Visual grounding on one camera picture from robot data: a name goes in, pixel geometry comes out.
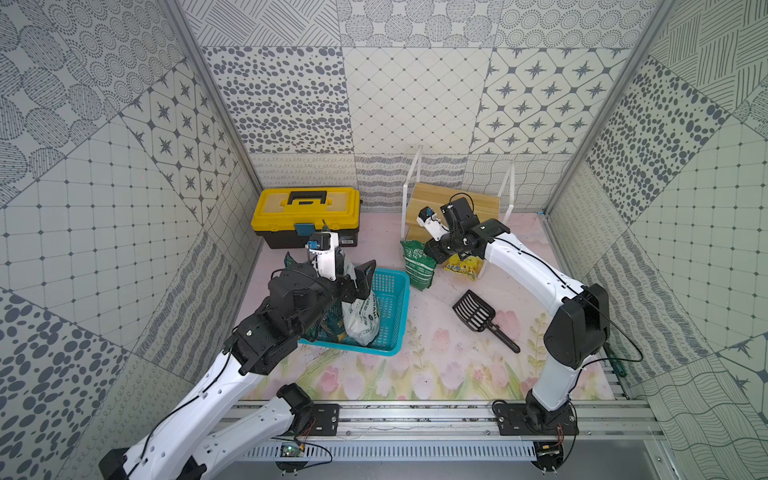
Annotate controller board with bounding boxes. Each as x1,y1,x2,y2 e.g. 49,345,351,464
275,442,309,474
532,442,565,474

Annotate white green small fertilizer bag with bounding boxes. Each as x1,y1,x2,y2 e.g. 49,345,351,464
400,240,437,291

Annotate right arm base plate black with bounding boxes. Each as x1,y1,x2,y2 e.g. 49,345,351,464
491,400,579,436

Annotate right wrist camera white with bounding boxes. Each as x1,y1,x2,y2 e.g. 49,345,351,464
417,206,450,241

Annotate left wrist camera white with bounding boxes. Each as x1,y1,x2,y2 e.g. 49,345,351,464
306,231,339,281

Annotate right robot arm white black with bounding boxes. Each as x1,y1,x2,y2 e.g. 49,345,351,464
417,197,610,431

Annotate tall dark green fertilizer bag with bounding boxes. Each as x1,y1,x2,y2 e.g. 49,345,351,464
315,301,348,343

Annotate black slotted scoop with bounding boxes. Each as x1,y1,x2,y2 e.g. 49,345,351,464
452,290,521,354

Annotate grey slotted cable duct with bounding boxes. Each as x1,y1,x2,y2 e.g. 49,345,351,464
241,440,535,462

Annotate yellow black toolbox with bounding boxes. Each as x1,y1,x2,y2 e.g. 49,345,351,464
251,187,361,249

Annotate right controller board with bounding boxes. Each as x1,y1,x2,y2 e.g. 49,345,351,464
532,442,565,474

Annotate left controller board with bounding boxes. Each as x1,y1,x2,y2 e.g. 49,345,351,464
275,442,309,474

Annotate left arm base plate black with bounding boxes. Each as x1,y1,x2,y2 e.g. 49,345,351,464
287,403,340,438

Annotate yellow small fertilizer bag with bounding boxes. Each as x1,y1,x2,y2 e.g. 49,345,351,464
444,254,484,281

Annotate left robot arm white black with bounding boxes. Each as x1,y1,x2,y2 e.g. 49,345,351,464
99,260,376,479

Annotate colourful green fertilizer bag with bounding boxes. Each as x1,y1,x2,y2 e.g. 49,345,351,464
283,252,298,269

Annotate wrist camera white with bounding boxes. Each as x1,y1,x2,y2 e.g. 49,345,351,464
306,231,339,281
417,206,450,241

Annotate clear white fertilizer bag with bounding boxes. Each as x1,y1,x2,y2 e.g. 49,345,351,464
341,292,380,346

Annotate aluminium mounting rail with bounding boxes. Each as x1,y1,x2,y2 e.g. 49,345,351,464
333,400,663,441

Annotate wooden white frame shelf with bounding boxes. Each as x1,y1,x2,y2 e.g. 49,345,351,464
400,145,516,253

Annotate teal plastic basket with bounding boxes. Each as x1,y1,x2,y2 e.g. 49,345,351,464
299,268,410,357

